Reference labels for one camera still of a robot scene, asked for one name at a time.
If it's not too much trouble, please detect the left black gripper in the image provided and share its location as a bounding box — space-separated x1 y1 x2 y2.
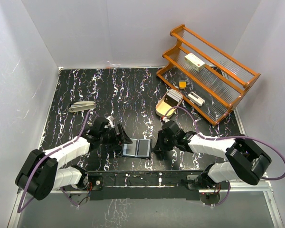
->
99 124 132 151

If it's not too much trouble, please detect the black leather card holder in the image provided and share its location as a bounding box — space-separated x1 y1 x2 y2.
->
122 138 152 159

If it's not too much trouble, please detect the stack of credit cards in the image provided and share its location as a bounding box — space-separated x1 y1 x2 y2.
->
167 89 183 103

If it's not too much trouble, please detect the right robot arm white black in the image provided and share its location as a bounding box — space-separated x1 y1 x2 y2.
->
153 121 272 189

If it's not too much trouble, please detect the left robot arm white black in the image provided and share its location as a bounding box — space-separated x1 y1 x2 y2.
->
15 117 132 200

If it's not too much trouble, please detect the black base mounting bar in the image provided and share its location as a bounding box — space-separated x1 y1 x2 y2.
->
66 170 231 201

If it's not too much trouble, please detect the beige grey stapler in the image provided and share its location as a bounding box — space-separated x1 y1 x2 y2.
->
68 101 95 113

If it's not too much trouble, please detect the white small device on shelf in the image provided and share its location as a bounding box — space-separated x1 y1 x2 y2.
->
188 92 205 106

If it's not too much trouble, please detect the orange small container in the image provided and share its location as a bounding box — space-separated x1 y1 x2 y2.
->
179 80 187 89

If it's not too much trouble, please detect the orange wooden shelf rack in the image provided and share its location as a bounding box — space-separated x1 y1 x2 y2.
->
156 24 260 125

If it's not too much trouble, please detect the white red small box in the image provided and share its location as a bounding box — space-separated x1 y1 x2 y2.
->
184 53 206 72

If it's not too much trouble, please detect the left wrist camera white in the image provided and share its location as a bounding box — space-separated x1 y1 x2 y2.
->
106 116 114 128

